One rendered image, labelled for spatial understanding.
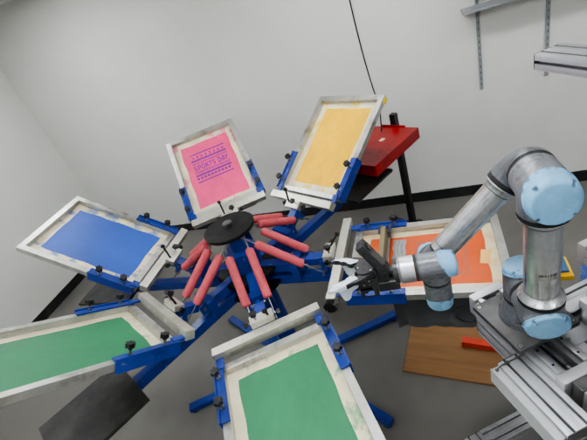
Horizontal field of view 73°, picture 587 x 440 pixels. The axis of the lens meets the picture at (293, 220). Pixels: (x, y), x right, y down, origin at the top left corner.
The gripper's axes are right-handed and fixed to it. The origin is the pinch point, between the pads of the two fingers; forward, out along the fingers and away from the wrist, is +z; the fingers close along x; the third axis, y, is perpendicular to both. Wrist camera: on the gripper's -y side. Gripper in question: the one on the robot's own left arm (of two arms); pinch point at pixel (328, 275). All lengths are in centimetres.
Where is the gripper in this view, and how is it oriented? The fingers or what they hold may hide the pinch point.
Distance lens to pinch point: 116.7
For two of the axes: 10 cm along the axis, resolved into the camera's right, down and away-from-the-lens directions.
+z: -9.4, 1.9, 2.7
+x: 1.6, -4.6, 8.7
